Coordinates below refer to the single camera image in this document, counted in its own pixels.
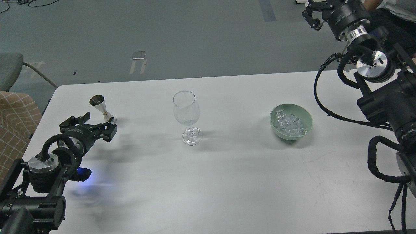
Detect black floor cables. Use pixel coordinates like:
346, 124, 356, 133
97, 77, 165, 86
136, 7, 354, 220
0, 0, 59, 14

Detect seated person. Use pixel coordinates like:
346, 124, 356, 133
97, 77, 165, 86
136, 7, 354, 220
363, 0, 416, 59

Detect pile of clear ice cubes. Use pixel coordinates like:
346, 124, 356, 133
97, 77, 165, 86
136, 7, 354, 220
274, 109, 309, 137

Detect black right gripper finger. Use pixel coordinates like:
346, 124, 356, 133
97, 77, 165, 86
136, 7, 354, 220
302, 0, 334, 31

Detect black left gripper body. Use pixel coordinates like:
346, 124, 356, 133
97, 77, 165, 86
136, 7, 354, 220
60, 125, 110, 157

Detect silver metal jigger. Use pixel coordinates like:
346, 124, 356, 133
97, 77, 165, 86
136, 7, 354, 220
89, 95, 117, 124

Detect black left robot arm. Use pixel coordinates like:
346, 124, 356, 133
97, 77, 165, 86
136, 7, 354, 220
1, 112, 116, 234

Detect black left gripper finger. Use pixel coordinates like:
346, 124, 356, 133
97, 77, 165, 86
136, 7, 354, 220
97, 123, 117, 142
59, 112, 91, 129

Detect checkered beige cushion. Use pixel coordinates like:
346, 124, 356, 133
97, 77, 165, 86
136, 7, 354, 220
0, 91, 42, 182

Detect green bowl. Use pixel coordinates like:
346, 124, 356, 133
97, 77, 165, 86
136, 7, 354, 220
269, 104, 313, 141

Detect clear wine glass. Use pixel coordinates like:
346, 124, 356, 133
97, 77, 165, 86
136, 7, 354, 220
173, 90, 203, 146

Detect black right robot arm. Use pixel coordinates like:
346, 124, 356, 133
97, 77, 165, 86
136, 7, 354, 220
302, 0, 416, 234

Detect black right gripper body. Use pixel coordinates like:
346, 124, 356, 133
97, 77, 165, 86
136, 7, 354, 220
322, 0, 371, 41

